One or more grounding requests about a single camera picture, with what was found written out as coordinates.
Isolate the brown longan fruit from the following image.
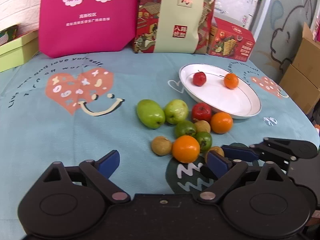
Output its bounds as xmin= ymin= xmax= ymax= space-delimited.
xmin=194 ymin=120 xmax=211 ymax=133
xmin=151 ymin=136 xmax=172 ymax=156
xmin=204 ymin=146 xmax=225 ymax=162

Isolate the green tomato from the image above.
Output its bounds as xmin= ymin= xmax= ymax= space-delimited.
xmin=175 ymin=120 xmax=196 ymax=138
xmin=195 ymin=132 xmax=212 ymax=153

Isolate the large orange tangerine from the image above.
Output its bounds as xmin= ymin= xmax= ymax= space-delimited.
xmin=172 ymin=135 xmax=200 ymax=164

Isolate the elongated green fruit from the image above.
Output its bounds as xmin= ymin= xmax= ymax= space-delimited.
xmin=136 ymin=99 xmax=165 ymax=129

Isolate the round green apple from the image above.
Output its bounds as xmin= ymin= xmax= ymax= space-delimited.
xmin=164 ymin=99 xmax=189 ymax=125

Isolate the cardboard box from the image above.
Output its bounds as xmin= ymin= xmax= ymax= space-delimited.
xmin=279 ymin=23 xmax=319 ymax=114

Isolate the blue printed tablecloth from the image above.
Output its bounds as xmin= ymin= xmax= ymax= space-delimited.
xmin=1 ymin=48 xmax=319 ymax=239

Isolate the small orange with stem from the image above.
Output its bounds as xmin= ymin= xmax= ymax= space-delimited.
xmin=221 ymin=73 xmax=239 ymax=90

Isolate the small red apple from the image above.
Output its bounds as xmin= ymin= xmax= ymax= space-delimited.
xmin=193 ymin=72 xmax=207 ymax=87

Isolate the red cracker box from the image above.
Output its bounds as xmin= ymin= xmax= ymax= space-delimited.
xmin=207 ymin=17 xmax=255 ymax=62

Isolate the light green box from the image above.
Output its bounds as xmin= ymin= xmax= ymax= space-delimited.
xmin=0 ymin=30 xmax=39 ymax=72

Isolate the floral plastic bag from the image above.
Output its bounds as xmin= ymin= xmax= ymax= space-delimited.
xmin=214 ymin=0 xmax=259 ymax=29

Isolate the red patterned gift bag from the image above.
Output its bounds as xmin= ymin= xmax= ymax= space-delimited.
xmin=133 ymin=0 xmax=216 ymax=54

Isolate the magenta fabric bag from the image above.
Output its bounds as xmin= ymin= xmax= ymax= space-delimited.
xmin=39 ymin=0 xmax=138 ymax=58

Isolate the green patterned bowl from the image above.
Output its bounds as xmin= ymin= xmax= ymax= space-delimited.
xmin=0 ymin=24 xmax=19 ymax=46

